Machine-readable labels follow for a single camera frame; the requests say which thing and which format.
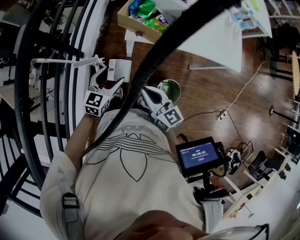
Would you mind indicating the person's shoe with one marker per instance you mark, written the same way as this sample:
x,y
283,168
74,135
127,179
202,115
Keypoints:
x,y
141,103
117,93

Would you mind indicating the person's chin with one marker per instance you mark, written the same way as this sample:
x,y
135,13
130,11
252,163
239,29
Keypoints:
x,y
159,227

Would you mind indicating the small white table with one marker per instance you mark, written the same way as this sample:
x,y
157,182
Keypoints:
x,y
263,16

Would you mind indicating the person's right shoe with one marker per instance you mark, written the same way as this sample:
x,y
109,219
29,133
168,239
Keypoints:
x,y
141,103

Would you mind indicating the yellow-green object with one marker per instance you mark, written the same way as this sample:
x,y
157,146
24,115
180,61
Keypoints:
x,y
255,4

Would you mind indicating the black monitor mount rig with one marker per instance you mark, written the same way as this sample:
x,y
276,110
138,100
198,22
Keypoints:
x,y
207,185

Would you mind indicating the white power strip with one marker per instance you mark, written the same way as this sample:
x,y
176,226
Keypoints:
x,y
221,114

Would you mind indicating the black chair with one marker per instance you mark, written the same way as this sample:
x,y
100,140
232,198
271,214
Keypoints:
x,y
260,161

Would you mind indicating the blue snack packet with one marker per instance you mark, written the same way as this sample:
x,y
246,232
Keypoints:
x,y
134,5

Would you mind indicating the person in white shirt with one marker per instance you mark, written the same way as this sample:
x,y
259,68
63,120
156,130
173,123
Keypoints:
x,y
140,187

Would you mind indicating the round wooden table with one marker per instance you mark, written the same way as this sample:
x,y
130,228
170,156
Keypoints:
x,y
296,72

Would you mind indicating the green snack bag red label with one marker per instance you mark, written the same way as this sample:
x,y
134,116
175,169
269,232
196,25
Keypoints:
x,y
154,24

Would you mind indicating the person's left forearm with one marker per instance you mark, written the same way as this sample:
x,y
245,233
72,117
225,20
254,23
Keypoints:
x,y
79,136

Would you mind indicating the black monitor screen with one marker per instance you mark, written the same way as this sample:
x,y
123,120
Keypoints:
x,y
199,155

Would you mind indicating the person's left shoe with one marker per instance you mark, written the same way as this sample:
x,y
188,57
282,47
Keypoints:
x,y
117,93

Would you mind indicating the white and black device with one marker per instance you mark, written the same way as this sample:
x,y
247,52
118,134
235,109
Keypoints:
x,y
234,159

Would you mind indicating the person's right forearm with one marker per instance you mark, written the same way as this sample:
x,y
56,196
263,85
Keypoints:
x,y
173,136

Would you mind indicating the black pole stand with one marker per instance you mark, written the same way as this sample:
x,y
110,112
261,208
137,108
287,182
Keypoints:
x,y
272,110

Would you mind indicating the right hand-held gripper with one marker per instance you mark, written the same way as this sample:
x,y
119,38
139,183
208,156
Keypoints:
x,y
171,117

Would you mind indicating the white shelf rack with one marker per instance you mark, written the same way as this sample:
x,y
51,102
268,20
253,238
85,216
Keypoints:
x,y
248,197

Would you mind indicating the green round bin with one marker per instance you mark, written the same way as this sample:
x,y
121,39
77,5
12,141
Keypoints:
x,y
174,90

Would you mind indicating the black metal railing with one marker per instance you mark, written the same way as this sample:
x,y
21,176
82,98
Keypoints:
x,y
20,70

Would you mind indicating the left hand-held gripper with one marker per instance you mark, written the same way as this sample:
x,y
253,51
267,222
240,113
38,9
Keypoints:
x,y
95,102

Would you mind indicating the cardboard box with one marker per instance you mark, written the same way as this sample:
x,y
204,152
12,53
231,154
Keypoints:
x,y
131,23

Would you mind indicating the clear water bottle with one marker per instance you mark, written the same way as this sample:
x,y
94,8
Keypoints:
x,y
249,24
242,14

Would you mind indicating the large white table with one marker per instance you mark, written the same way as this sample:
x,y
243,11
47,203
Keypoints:
x,y
211,42

